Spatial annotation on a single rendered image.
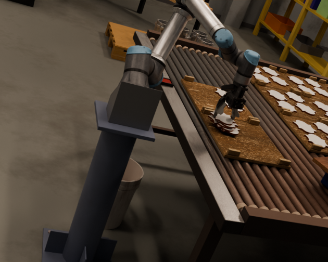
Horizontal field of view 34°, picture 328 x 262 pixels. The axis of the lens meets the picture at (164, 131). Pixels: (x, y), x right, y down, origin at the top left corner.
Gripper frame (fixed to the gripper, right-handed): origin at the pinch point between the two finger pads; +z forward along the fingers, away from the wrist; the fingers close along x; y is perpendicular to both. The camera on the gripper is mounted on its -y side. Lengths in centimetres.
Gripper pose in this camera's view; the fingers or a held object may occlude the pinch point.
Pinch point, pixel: (223, 117)
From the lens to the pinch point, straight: 258.9
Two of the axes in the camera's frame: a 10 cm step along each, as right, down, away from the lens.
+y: 3.1, 5.1, -8.0
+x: 8.9, 1.3, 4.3
